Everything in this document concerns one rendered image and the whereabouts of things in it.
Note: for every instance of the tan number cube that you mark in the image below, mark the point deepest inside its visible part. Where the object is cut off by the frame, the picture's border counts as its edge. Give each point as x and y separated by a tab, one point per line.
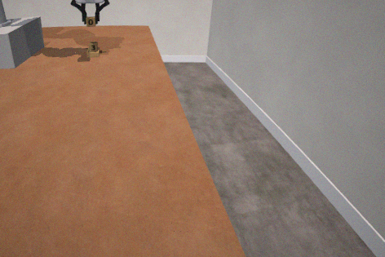
93	46
90	21

